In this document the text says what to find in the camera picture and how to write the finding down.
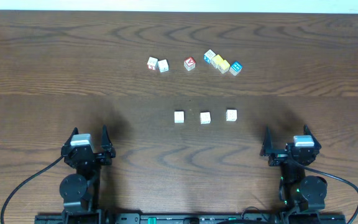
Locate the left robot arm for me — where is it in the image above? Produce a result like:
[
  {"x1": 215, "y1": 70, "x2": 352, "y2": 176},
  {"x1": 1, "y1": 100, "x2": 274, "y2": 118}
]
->
[{"x1": 59, "y1": 126, "x2": 116, "y2": 224}]

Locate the white block green Z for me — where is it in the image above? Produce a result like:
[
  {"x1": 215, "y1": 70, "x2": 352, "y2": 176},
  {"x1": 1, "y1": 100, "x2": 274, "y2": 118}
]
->
[{"x1": 174, "y1": 111, "x2": 185, "y2": 123}]

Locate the white block letter M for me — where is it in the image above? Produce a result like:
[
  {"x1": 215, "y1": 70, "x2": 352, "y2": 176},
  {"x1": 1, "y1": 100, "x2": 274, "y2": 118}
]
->
[{"x1": 226, "y1": 109, "x2": 237, "y2": 121}]

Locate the right black cable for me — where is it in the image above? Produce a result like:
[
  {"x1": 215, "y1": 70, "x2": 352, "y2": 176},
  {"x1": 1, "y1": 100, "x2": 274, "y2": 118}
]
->
[{"x1": 287, "y1": 158, "x2": 358, "y2": 224}]

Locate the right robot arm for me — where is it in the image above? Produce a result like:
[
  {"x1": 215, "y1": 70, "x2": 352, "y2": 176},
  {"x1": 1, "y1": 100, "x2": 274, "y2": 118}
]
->
[{"x1": 260, "y1": 126, "x2": 328, "y2": 223}]

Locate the yellow block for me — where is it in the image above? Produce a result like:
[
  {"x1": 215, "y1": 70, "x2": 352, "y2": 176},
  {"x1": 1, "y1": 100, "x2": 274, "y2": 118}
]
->
[
  {"x1": 211, "y1": 55, "x2": 224, "y2": 68},
  {"x1": 218, "y1": 60, "x2": 231, "y2": 74}
]

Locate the white block blue side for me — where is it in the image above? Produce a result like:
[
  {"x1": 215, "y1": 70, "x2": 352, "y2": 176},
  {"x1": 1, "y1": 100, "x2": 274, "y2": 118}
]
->
[{"x1": 203, "y1": 49, "x2": 216, "y2": 64}]

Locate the white block soccer ball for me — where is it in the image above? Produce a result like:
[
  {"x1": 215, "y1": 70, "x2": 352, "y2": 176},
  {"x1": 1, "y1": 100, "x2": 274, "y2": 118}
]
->
[{"x1": 200, "y1": 112, "x2": 211, "y2": 124}]

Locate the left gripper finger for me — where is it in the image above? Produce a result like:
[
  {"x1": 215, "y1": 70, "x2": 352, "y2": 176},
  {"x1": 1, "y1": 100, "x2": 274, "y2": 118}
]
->
[
  {"x1": 101, "y1": 124, "x2": 113, "y2": 152},
  {"x1": 64, "y1": 127, "x2": 79, "y2": 146}
]

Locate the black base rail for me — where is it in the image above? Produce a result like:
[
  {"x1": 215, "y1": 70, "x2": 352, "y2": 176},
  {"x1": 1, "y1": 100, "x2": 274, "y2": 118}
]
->
[{"x1": 34, "y1": 213, "x2": 346, "y2": 224}]

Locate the blue top block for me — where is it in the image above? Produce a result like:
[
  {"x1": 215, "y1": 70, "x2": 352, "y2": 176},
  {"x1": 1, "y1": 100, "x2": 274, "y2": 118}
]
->
[{"x1": 229, "y1": 61, "x2": 242, "y2": 76}]

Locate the black cable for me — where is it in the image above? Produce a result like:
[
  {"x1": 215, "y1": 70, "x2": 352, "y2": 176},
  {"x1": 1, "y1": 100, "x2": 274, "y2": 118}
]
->
[
  {"x1": 0, "y1": 155, "x2": 65, "y2": 224},
  {"x1": 287, "y1": 158, "x2": 358, "y2": 224}
]

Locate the white block red side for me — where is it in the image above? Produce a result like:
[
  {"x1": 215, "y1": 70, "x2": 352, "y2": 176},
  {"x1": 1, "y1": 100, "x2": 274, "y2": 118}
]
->
[{"x1": 147, "y1": 57, "x2": 158, "y2": 70}]

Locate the red letter A block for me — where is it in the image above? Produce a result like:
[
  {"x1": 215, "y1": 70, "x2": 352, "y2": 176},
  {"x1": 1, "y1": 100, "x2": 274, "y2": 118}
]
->
[{"x1": 184, "y1": 57, "x2": 196, "y2": 71}]

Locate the left black cable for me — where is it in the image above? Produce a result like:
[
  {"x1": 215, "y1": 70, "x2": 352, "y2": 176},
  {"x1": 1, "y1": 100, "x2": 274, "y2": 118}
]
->
[{"x1": 0, "y1": 155, "x2": 65, "y2": 224}]

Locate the yellow block left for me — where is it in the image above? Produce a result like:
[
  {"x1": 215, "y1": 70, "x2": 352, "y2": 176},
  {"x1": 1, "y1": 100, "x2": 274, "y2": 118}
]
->
[{"x1": 211, "y1": 55, "x2": 224, "y2": 68}]

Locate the white block beside red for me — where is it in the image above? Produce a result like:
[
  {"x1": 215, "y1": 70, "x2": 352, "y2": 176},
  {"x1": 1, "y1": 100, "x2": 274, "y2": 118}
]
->
[{"x1": 157, "y1": 59, "x2": 169, "y2": 73}]

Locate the yellow block right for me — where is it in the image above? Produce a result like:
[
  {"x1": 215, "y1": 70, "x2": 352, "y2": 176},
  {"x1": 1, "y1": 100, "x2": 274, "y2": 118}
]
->
[{"x1": 218, "y1": 60, "x2": 231, "y2": 74}]

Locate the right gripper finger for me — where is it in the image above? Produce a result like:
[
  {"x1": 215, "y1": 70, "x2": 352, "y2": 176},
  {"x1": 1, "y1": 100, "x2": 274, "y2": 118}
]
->
[
  {"x1": 303, "y1": 124, "x2": 318, "y2": 144},
  {"x1": 262, "y1": 126, "x2": 273, "y2": 150}
]

